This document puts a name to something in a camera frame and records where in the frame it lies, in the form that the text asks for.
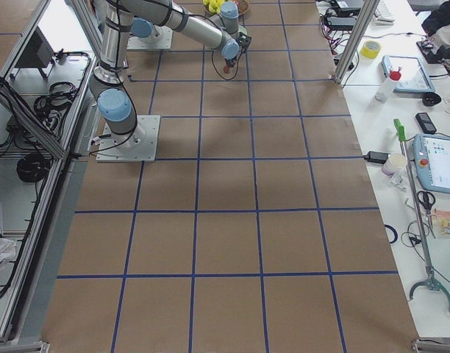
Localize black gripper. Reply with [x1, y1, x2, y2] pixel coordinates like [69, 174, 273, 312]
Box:
[236, 32, 251, 50]
[224, 54, 238, 68]

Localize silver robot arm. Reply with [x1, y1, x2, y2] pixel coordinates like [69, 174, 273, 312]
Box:
[122, 1, 251, 59]
[90, 1, 249, 149]

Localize pale green plate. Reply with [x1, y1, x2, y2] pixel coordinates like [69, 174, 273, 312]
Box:
[238, 25, 248, 35]

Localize brown wicker basket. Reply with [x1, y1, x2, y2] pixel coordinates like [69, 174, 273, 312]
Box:
[235, 0, 249, 15]

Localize yellow banana bunch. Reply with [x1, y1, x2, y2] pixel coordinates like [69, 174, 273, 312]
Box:
[202, 0, 225, 14]

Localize yellow tape roll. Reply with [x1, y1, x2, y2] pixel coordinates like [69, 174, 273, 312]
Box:
[360, 40, 382, 60]

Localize red cap plastic bottle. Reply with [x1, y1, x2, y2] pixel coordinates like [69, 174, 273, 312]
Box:
[374, 68, 401, 102]

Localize black power adapter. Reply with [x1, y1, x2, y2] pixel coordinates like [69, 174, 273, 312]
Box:
[363, 151, 390, 165]

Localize teach pendant tablet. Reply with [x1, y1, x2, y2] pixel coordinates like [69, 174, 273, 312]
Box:
[381, 55, 435, 94]
[412, 134, 450, 194]

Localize white paper cup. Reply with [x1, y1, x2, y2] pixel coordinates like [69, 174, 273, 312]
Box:
[382, 153, 407, 176]

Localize black scissors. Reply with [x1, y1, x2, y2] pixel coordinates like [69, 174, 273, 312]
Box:
[417, 190, 436, 238]

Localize grabber reacher tool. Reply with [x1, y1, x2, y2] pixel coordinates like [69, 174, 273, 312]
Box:
[393, 118, 450, 316]

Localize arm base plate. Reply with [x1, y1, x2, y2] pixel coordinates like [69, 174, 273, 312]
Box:
[127, 26, 173, 51]
[96, 115, 161, 163]

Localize aluminium frame post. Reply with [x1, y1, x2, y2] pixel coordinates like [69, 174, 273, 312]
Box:
[333, 0, 379, 84]

